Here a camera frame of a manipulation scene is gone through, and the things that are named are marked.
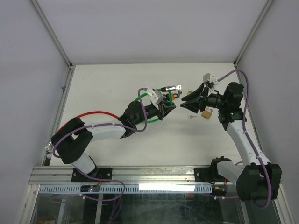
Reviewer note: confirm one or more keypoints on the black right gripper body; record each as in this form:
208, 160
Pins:
215, 101

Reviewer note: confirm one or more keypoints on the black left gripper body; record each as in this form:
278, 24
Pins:
152, 112

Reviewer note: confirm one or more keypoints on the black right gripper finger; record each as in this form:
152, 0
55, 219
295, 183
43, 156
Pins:
191, 105
194, 94

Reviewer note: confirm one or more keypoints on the orange black padlock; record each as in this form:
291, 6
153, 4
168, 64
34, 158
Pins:
170, 96

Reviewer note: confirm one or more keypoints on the large brass padlock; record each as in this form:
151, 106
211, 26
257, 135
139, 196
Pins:
207, 113

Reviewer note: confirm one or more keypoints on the silver keys of green lock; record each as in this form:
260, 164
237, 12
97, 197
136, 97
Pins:
179, 91

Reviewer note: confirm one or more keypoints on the green cable lock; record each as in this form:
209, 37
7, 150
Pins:
161, 102

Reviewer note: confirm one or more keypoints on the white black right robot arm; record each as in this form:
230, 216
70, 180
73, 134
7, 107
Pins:
257, 178

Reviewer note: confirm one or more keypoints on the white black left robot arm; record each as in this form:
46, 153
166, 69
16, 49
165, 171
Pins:
72, 140

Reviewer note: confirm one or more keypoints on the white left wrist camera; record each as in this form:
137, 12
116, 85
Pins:
155, 97

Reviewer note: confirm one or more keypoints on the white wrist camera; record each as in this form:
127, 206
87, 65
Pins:
210, 81
155, 97

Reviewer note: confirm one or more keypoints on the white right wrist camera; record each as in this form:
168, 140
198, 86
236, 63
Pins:
210, 81

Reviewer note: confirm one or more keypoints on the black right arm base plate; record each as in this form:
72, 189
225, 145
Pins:
204, 174

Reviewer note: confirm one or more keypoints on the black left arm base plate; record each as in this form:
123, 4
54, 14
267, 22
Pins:
94, 176

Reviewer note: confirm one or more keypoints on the aluminium mounting rail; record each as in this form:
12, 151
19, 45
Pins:
126, 174

